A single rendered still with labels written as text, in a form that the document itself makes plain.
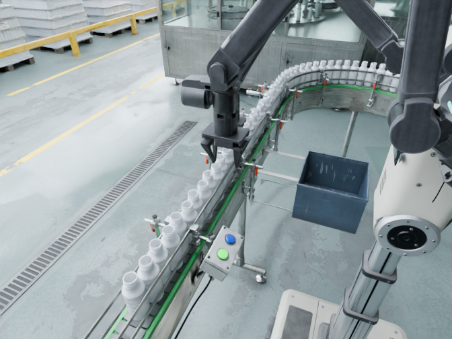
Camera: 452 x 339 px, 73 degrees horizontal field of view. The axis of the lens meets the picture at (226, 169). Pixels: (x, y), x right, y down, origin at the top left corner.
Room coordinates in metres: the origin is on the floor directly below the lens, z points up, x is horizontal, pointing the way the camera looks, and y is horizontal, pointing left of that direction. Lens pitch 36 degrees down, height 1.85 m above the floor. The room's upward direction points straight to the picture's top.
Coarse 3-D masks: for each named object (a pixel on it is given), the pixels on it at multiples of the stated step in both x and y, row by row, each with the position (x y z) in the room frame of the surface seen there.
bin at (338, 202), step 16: (320, 160) 1.37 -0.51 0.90; (336, 160) 1.34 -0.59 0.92; (352, 160) 1.31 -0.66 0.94; (288, 176) 1.19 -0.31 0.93; (304, 176) 1.38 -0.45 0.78; (320, 176) 1.36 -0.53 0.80; (336, 176) 1.33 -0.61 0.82; (352, 176) 1.30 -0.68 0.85; (368, 176) 1.16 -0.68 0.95; (304, 192) 1.10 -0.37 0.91; (320, 192) 1.07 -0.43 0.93; (336, 192) 1.05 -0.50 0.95; (352, 192) 1.29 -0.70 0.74; (368, 192) 1.05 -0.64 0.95; (304, 208) 1.09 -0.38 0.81; (320, 208) 1.06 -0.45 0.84; (336, 208) 1.04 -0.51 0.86; (352, 208) 1.01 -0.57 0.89; (320, 224) 1.06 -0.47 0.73; (336, 224) 1.03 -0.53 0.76; (352, 224) 1.00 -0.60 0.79
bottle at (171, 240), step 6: (168, 228) 0.64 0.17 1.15; (174, 228) 0.63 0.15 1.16; (168, 234) 0.61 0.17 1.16; (174, 234) 0.62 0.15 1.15; (162, 240) 0.62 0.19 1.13; (168, 240) 0.61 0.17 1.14; (174, 240) 0.62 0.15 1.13; (168, 246) 0.60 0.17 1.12; (174, 246) 0.60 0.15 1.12; (168, 252) 0.60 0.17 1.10; (180, 252) 0.62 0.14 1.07; (174, 258) 0.60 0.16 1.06; (180, 258) 0.62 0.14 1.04; (174, 264) 0.60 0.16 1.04; (180, 264) 0.61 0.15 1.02
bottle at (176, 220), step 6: (174, 216) 0.70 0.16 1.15; (180, 216) 0.70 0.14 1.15; (174, 222) 0.67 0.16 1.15; (180, 222) 0.67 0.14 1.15; (180, 228) 0.67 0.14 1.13; (186, 228) 0.68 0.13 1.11; (180, 234) 0.66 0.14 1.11; (180, 240) 0.66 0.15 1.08; (186, 240) 0.67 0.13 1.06; (186, 246) 0.67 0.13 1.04
